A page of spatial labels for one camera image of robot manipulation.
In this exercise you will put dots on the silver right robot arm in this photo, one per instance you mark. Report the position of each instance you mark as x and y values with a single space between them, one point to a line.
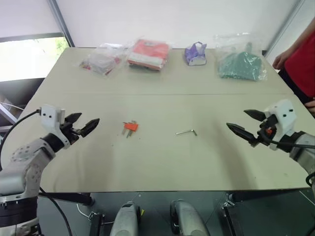
305 152

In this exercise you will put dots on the grey metal shelf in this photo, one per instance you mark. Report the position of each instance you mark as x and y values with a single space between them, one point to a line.
17 98

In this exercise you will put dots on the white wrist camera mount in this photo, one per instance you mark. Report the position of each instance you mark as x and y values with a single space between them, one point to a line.
283 115
50 115

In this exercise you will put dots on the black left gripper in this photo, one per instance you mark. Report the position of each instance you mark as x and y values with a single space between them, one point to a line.
70 132

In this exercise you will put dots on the black table leg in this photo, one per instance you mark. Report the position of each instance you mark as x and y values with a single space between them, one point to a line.
96 225
233 218

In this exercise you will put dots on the clear bag with green items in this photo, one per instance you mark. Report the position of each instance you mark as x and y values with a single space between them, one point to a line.
238 65

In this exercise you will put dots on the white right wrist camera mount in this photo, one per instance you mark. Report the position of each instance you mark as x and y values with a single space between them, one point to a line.
283 115

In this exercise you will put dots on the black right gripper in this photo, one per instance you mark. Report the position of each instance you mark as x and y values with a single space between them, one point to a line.
267 134

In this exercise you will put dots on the purple plastic bag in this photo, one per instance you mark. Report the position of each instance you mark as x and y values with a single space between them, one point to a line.
195 55

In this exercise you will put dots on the metal hex key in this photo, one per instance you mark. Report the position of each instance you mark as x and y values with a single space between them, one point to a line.
185 133

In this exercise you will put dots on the black table frame bar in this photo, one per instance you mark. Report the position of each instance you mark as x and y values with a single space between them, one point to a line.
69 197

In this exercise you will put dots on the person in red shirt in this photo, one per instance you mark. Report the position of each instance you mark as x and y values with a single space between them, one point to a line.
302 61

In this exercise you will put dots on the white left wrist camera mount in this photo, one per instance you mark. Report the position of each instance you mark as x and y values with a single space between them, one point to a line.
50 115

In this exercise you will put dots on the clear bag with pink items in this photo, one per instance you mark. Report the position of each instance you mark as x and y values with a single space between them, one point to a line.
101 62

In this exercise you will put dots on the small orange part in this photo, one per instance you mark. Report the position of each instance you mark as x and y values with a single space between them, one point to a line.
128 134

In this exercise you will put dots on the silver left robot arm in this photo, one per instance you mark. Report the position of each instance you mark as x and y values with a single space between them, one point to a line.
24 157

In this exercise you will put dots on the dark window frame post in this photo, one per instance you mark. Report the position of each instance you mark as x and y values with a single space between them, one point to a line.
61 22

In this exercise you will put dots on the pink folded cloth stack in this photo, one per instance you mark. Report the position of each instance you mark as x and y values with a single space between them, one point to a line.
148 52

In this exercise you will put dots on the grey rounded housing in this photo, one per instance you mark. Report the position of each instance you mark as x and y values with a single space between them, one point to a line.
189 218
125 221

